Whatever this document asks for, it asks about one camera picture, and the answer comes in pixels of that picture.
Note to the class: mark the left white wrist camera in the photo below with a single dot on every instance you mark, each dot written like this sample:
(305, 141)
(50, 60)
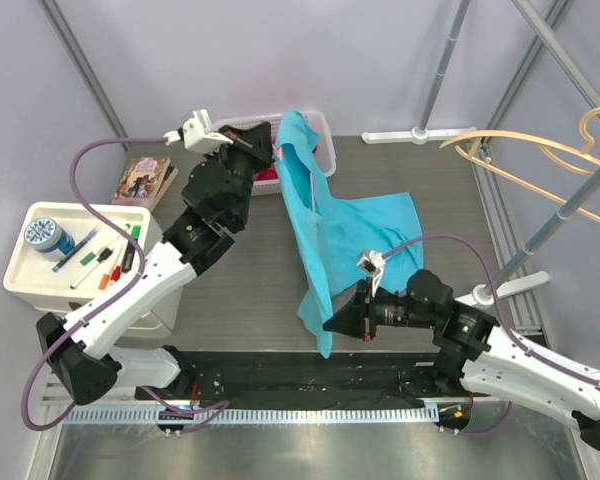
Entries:
(197, 134)

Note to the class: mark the blue t shirt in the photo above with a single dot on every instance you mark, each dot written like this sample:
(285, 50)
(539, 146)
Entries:
(330, 240)

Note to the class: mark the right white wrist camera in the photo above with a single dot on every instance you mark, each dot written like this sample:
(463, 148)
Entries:
(373, 264)

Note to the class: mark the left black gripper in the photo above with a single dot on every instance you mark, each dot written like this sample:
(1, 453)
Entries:
(256, 137)

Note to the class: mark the black green marker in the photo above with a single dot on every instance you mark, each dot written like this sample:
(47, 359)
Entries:
(130, 251)

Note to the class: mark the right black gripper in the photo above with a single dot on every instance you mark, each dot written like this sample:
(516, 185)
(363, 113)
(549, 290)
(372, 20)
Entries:
(354, 317)

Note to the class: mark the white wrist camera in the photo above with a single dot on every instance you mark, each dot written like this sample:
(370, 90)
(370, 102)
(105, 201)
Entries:
(197, 134)
(373, 264)

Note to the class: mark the blue pen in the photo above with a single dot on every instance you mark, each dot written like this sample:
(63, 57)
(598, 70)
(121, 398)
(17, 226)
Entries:
(77, 247)

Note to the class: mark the green cap marker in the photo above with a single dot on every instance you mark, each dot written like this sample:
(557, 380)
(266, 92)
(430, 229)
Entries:
(88, 258)

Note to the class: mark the white slotted cable duct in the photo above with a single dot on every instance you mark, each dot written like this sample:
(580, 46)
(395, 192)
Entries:
(156, 414)

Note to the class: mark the orange marker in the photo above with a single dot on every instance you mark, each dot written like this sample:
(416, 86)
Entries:
(105, 281)

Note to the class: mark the white drawer organizer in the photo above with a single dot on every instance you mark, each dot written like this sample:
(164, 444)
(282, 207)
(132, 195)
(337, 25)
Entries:
(29, 274)

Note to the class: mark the black cap marker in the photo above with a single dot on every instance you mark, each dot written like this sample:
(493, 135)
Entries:
(103, 255)

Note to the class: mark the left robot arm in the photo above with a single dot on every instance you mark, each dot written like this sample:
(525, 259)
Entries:
(80, 347)

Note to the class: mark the white plastic basket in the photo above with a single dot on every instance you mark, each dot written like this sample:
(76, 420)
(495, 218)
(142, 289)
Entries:
(324, 150)

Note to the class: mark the pink t shirt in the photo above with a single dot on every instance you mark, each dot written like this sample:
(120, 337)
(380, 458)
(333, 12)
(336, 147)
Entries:
(267, 175)

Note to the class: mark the red marker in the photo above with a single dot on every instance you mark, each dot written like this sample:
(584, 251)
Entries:
(115, 274)

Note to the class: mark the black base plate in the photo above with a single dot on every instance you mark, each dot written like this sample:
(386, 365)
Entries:
(306, 381)

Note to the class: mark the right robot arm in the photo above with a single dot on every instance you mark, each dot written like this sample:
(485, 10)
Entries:
(477, 353)

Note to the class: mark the illustrated book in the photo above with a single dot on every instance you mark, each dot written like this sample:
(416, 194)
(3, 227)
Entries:
(144, 182)

